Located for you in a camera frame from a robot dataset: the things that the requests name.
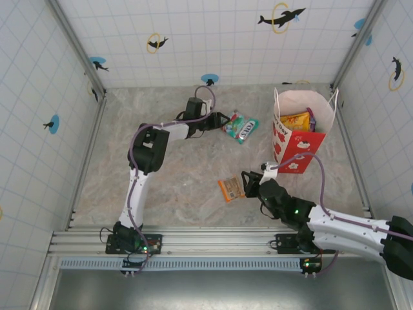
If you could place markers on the blue circle whale sticker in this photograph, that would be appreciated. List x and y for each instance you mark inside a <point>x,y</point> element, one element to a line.
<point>359,25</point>

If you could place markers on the aluminium corner post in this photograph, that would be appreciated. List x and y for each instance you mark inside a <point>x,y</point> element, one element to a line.
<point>355,48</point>
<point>77,48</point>

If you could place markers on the aluminium table side rail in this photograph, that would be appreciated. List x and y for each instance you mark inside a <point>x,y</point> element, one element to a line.
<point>351,155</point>
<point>93,145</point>

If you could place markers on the small control circuit board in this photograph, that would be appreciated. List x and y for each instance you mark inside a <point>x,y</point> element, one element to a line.
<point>311,265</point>
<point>135,263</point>

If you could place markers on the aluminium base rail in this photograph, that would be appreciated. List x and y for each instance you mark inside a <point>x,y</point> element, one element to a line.
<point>219,240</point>

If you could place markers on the blue circle shark sticker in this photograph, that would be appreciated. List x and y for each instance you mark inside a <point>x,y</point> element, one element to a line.
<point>98,64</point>

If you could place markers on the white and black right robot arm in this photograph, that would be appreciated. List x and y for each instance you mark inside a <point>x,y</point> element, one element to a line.
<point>342,226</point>

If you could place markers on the red and white paper bag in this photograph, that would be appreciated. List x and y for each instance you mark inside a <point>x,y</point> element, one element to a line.
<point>297,151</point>

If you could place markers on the yellow snack pack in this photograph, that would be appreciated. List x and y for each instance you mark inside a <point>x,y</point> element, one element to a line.
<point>293,122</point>

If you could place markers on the blue circle fish sticker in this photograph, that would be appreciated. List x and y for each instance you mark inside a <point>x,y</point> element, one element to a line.
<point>53,124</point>

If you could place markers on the small orange snack pack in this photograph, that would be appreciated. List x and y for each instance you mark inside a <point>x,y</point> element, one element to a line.
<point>231,189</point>

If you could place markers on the blue circle seal sticker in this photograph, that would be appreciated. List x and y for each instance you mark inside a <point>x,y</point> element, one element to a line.
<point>209,79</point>

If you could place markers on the green Fox's candy bag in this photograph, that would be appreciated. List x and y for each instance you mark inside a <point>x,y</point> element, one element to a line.
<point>240,126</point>

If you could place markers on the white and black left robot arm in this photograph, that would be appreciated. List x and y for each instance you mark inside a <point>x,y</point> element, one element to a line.
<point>135,193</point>

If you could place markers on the purple snack bag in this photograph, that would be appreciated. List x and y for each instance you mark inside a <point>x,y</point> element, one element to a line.
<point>311,119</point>

